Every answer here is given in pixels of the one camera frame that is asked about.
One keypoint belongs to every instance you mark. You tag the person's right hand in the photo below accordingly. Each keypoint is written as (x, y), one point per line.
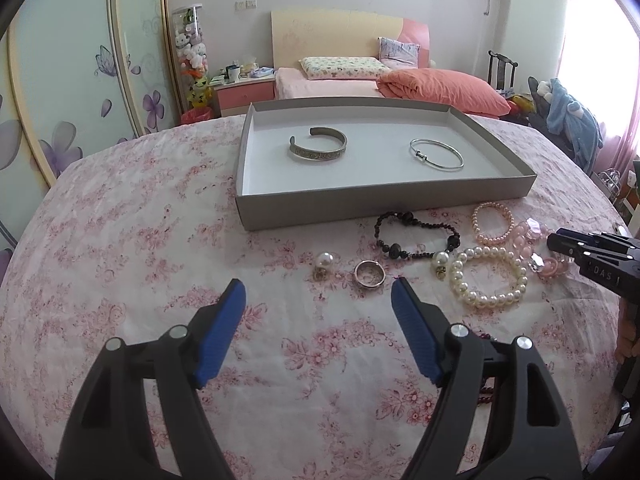
(628, 330)

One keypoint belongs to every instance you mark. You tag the thin silver bangle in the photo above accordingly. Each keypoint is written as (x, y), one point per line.
(418, 153)

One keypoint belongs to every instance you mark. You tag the black office chair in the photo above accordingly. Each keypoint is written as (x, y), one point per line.
(537, 105)

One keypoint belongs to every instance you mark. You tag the floral print pillow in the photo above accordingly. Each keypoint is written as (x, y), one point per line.
(340, 67)

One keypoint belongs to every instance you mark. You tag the purple pillow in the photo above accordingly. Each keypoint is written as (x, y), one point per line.
(397, 52)

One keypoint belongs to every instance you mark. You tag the white mug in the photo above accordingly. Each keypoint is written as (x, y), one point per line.
(233, 74)

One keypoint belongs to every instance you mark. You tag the pearl earring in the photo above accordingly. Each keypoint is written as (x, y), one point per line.
(441, 259)
(324, 260)

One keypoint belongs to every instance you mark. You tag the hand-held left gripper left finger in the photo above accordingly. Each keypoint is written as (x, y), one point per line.
(227, 320)

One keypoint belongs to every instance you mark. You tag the pink curtain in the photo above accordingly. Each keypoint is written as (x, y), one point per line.
(620, 155)

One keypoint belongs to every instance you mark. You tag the blue plush robe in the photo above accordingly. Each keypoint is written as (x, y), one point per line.
(575, 125)

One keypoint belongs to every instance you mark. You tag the flower print sliding wardrobe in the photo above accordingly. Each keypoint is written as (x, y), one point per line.
(75, 85)

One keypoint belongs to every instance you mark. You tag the blue folded cloth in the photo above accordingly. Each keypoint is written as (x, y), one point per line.
(261, 73)

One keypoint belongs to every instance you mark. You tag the colourful clothes pile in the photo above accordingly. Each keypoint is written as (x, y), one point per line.
(517, 104)

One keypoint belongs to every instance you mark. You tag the red trash bin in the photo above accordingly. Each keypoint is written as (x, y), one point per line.
(195, 116)

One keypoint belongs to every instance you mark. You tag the grey cardboard tray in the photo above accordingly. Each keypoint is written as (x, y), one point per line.
(350, 180)

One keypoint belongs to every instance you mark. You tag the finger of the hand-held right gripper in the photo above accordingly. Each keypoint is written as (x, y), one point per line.
(565, 241)
(605, 271)

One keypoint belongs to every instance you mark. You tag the clear tube of plush toys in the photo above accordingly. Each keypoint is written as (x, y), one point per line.
(192, 50)

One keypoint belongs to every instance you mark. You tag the beige and pink headboard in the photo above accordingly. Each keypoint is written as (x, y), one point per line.
(325, 35)

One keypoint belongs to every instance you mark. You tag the bed with pink sheet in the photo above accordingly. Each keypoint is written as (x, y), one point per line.
(320, 89)

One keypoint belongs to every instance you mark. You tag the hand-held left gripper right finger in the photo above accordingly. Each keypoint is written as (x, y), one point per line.
(412, 325)

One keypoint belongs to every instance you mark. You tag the white wall outlet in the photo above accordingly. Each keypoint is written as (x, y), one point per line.
(246, 4)

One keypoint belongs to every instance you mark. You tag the folded orange quilt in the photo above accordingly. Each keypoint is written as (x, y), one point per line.
(440, 87)

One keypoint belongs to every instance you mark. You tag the pink and beige nightstand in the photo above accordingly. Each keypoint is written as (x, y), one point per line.
(245, 95)

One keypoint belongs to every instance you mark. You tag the dark wooden chair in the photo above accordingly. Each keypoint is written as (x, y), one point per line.
(500, 67)

